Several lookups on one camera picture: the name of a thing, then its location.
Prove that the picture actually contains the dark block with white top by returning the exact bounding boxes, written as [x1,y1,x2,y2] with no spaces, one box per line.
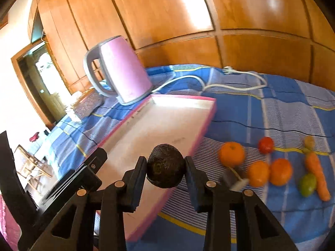
[219,167,249,192]

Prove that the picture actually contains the orange tangerine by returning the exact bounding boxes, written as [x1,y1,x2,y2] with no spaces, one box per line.
[247,160,270,188]
[270,158,293,186]
[219,142,245,168]

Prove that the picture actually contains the red tomato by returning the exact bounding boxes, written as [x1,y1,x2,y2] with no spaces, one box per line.
[258,137,274,155]

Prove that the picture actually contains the green lime fruit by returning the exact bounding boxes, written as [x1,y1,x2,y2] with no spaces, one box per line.
[298,173,317,197]

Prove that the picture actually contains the orange carrot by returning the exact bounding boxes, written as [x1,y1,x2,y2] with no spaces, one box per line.
[304,151,331,202]

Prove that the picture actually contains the small yellowish fruit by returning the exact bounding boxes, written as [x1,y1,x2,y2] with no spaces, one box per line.
[304,135,315,151]

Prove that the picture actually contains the glittery purple box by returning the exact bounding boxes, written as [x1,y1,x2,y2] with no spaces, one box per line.
[66,87,104,123]

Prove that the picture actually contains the blue plaid bedsheet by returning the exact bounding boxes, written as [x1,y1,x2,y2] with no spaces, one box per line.
[28,64,334,250]

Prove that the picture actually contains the wooden framed doorway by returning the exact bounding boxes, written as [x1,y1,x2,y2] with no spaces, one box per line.
[11,40,71,130]

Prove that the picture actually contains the pink electric kettle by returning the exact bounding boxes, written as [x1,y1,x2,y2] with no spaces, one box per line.
[83,35,153,105]

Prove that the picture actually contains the wooden wardrobe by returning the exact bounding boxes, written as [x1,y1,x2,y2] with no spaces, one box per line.
[28,0,334,92]

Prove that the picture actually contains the white kettle power cable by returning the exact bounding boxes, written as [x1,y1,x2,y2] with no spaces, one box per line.
[152,66,268,94]

